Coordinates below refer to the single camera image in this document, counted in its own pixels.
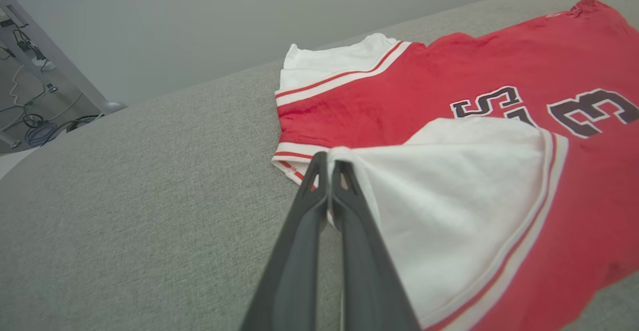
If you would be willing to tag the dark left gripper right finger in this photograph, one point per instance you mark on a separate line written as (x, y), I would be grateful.
(367, 271)

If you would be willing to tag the grey fabric sofa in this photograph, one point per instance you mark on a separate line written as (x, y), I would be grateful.
(150, 211)

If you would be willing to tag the white power adapter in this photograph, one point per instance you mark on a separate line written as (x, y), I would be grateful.
(44, 64)

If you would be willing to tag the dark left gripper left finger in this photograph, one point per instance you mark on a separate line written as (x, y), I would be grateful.
(294, 271)

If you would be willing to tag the white backdrop frame post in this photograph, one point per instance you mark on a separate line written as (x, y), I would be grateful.
(65, 66)

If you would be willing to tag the red and white jersey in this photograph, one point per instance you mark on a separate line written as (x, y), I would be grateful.
(499, 196)

